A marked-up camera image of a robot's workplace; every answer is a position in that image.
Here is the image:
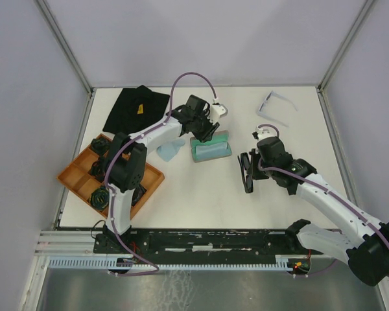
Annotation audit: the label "black folded cloth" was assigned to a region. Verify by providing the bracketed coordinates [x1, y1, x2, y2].
[103, 85, 170, 135]

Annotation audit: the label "blue cleaning cloth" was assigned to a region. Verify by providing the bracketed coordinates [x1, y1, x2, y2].
[195, 142, 228, 161]

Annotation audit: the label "black sunglasses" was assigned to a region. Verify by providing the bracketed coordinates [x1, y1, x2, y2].
[237, 152, 253, 194]

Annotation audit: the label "left aluminium frame post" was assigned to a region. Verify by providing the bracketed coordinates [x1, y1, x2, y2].
[34, 0, 93, 93]

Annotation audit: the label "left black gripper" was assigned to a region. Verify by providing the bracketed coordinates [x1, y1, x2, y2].
[192, 111, 220, 144]

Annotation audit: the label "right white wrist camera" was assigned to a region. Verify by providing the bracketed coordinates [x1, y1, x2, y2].
[252, 126, 279, 141]

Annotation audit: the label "white slotted cable duct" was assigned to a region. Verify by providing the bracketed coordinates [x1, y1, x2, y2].
[48, 253, 307, 271]

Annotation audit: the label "grey glasses case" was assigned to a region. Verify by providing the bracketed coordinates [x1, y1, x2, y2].
[190, 130, 232, 163]

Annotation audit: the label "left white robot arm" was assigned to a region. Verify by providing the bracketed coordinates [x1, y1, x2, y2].
[104, 95, 228, 253]

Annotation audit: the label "black coiled item in tray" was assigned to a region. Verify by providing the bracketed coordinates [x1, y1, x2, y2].
[89, 186, 110, 211]

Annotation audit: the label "black item in tray middle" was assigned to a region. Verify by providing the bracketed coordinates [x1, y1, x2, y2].
[89, 156, 105, 179]

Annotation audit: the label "lavender sunglasses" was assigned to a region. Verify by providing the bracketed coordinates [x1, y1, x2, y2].
[256, 90, 298, 128]

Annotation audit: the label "orange divided tray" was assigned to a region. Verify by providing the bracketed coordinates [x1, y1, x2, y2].
[57, 134, 165, 219]

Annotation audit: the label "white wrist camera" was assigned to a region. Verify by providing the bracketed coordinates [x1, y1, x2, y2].
[252, 126, 279, 141]
[209, 103, 228, 124]

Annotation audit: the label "black item in tray rear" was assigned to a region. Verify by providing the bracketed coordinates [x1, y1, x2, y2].
[90, 137, 111, 156]

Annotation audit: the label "aluminium frame post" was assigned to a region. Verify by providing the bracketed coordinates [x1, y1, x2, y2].
[318, 0, 377, 92]
[34, 0, 93, 93]

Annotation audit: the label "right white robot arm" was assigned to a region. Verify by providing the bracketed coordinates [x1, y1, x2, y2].
[238, 132, 389, 286]

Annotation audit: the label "right aluminium frame post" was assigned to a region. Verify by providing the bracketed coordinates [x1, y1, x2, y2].
[318, 0, 377, 92]

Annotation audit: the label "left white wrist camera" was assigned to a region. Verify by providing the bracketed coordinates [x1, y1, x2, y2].
[209, 103, 228, 124]

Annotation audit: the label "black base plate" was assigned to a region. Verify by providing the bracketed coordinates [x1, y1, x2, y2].
[94, 228, 310, 261]

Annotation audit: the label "black round item in tray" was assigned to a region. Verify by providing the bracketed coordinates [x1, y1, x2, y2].
[131, 185, 147, 207]

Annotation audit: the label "crumpled blue cloth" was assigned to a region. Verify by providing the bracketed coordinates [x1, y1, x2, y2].
[156, 139, 185, 162]

